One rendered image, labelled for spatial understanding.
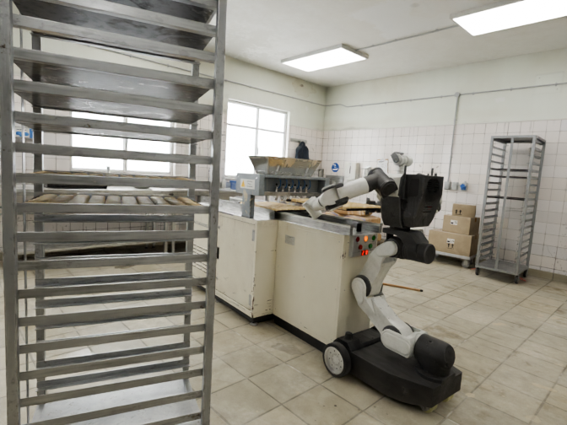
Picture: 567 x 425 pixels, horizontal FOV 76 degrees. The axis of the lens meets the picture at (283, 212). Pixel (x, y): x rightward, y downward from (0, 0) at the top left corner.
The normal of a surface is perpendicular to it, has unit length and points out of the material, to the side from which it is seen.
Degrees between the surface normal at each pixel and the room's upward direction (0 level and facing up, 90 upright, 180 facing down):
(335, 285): 90
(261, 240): 90
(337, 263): 90
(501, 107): 90
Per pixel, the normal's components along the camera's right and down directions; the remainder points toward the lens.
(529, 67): -0.73, 0.03
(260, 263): 0.61, 0.12
